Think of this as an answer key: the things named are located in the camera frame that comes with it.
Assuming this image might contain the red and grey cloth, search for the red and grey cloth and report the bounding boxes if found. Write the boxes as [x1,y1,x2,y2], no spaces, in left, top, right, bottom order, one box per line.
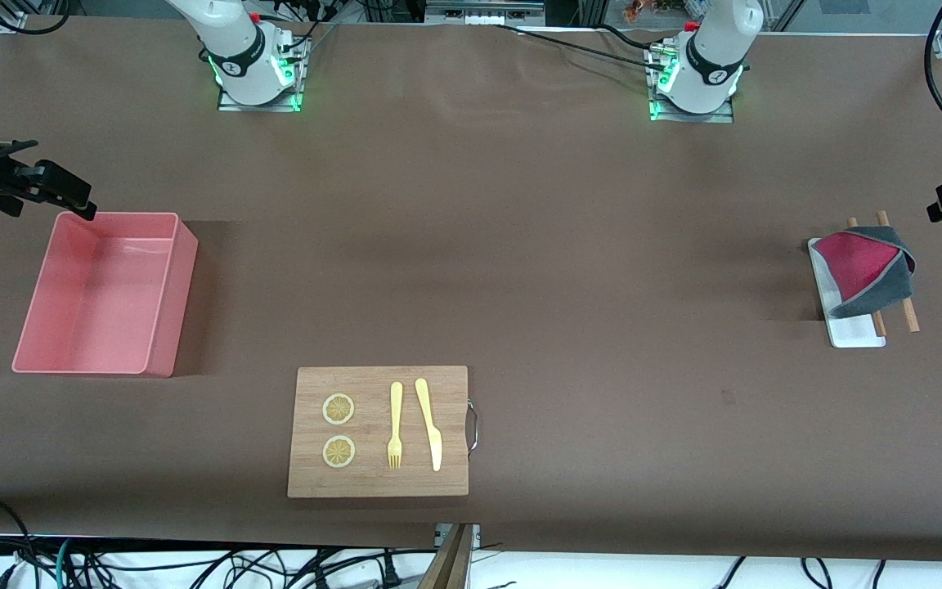
[813,226,917,320]

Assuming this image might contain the wooden cutting board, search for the wooden cutting board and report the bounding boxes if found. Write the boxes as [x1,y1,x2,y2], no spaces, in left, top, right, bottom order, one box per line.
[287,366,469,498]

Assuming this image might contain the pink plastic bin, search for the pink plastic bin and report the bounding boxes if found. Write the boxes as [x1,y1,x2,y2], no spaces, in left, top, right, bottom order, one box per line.
[11,211,200,379]

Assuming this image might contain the grey metal background device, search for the grey metal background device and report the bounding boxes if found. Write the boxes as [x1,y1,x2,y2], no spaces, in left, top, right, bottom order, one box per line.
[425,0,547,25]

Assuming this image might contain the black floor cable tangle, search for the black floor cable tangle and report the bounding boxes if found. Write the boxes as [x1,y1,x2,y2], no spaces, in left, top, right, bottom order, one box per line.
[70,545,408,589]

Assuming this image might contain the small metal bracket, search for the small metal bracket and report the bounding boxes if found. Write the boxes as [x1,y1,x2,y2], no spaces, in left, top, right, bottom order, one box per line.
[435,524,482,551]

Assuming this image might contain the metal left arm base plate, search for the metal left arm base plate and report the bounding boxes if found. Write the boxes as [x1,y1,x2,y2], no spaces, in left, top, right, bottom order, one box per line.
[645,41,736,124]

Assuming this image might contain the brown wooden beam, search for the brown wooden beam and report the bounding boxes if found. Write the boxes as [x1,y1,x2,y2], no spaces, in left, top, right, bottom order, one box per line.
[417,524,476,589]

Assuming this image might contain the white rack base tray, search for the white rack base tray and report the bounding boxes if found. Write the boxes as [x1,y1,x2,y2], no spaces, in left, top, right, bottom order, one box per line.
[808,237,887,349]

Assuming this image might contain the yellow plastic fork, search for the yellow plastic fork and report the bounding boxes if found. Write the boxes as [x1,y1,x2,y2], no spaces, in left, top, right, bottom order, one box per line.
[387,381,405,470]

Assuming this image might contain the wooden chopsticks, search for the wooden chopsticks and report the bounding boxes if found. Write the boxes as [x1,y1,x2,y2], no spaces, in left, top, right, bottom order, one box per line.
[877,211,922,334]

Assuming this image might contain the yellow plastic knife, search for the yellow plastic knife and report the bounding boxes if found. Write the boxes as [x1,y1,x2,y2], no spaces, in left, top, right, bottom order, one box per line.
[415,378,443,472]

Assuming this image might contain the black table cable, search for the black table cable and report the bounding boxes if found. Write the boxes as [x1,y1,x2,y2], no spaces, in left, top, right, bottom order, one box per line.
[491,23,668,66]

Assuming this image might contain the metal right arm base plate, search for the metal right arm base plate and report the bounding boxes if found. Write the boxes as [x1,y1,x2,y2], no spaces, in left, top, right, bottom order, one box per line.
[216,33,306,114]

